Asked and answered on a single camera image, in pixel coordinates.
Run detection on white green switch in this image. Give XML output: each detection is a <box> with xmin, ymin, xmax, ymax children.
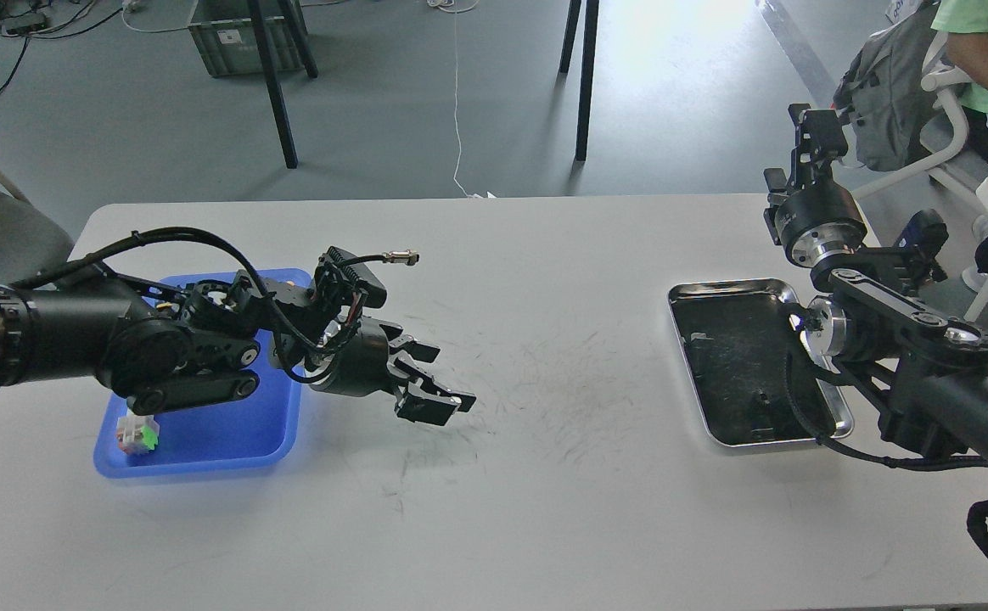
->
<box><xmin>116</xmin><ymin>412</ymin><xmax>160</xmax><ymax>456</ymax></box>

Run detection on black table leg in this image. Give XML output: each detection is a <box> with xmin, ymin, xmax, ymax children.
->
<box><xmin>559</xmin><ymin>0</ymin><xmax>600</xmax><ymax>164</ymax></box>
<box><xmin>246</xmin><ymin>1</ymin><xmax>319</xmax><ymax>169</ymax></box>

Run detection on white floor cable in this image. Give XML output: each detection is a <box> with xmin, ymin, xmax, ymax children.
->
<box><xmin>426</xmin><ymin>0</ymin><xmax>497</xmax><ymax>200</ymax></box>

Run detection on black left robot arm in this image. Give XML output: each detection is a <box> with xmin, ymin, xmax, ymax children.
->
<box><xmin>0</xmin><ymin>226</ymin><xmax>477</xmax><ymax>426</ymax></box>

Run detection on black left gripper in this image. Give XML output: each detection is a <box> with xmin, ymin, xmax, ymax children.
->
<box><xmin>306</xmin><ymin>317</ymin><xmax>477</xmax><ymax>425</ymax></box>

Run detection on black table leg right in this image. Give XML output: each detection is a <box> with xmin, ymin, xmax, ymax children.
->
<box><xmin>559</xmin><ymin>0</ymin><xmax>600</xmax><ymax>164</ymax></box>

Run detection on grey backpack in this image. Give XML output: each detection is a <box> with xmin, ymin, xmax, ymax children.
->
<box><xmin>833</xmin><ymin>1</ymin><xmax>941</xmax><ymax>171</ymax></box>

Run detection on black floor cables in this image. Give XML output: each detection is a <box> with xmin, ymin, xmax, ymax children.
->
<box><xmin>0</xmin><ymin>0</ymin><xmax>181</xmax><ymax>196</ymax></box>

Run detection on black table leg left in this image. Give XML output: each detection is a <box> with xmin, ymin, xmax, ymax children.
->
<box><xmin>246</xmin><ymin>1</ymin><xmax>319</xmax><ymax>169</ymax></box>

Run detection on white office chair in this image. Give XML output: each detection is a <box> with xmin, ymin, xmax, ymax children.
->
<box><xmin>846</xmin><ymin>25</ymin><xmax>988</xmax><ymax>323</ymax></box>

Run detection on grey plastic crate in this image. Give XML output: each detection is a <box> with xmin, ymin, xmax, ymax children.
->
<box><xmin>188</xmin><ymin>1</ymin><xmax>304</xmax><ymax>78</ymax></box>

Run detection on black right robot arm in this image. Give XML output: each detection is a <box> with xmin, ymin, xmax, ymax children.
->
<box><xmin>763</xmin><ymin>104</ymin><xmax>988</xmax><ymax>560</ymax></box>

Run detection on blue plastic tray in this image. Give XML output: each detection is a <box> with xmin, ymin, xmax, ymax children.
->
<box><xmin>93</xmin><ymin>268</ymin><xmax>315</xmax><ymax>479</ymax></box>

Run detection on silver metal tray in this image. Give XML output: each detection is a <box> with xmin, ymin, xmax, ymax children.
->
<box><xmin>667</xmin><ymin>277</ymin><xmax>855</xmax><ymax>452</ymax></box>

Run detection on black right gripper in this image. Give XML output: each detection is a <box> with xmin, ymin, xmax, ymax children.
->
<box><xmin>763</xmin><ymin>102</ymin><xmax>867</xmax><ymax>268</ymax></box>

